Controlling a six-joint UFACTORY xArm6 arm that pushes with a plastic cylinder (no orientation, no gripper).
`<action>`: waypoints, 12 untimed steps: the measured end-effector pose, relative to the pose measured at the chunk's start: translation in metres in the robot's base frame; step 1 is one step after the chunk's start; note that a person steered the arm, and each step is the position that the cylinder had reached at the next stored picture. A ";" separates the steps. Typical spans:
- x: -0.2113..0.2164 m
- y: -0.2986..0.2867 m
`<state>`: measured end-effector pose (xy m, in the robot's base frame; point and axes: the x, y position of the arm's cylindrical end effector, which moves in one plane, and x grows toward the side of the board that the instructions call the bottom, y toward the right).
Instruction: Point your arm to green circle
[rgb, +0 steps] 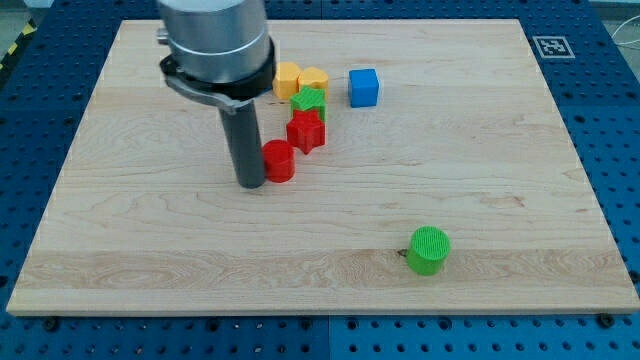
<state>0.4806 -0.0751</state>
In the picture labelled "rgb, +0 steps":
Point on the red star block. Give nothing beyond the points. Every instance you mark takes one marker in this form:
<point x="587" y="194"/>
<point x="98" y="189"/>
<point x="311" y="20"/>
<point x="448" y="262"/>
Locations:
<point x="306" y="130"/>

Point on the green cylinder block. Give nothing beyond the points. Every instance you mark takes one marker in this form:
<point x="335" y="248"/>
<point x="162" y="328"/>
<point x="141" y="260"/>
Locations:
<point x="428" y="250"/>

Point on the green star block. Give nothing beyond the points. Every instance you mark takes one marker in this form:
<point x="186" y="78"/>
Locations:
<point x="309" y="98"/>

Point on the wooden board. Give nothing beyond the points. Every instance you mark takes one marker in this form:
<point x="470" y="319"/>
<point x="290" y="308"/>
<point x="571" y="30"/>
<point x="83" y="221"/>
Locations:
<point x="147" y="218"/>

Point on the fiducial marker tag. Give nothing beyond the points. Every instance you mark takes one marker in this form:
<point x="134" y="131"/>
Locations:
<point x="553" y="47"/>

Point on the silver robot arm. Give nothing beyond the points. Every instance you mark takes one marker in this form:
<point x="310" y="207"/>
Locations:
<point x="221" y="51"/>

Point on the yellow hexagon block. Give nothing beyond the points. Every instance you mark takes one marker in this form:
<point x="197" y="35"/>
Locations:
<point x="285" y="83"/>

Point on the dark grey pointer rod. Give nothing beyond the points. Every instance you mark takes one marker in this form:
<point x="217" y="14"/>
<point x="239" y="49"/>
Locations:
<point x="242" y="133"/>

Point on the yellow heart block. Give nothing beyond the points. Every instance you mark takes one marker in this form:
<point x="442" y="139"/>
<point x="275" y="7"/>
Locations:
<point x="315" y="78"/>

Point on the red cylinder block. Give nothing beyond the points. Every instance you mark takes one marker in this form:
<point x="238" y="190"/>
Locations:
<point x="279" y="160"/>

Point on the black yellow hazard tape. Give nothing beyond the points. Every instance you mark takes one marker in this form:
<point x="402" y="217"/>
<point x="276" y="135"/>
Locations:
<point x="18" y="46"/>

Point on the blue cube block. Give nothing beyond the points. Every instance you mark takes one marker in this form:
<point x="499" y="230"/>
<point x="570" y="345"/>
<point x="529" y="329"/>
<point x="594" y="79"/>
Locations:
<point x="363" y="88"/>

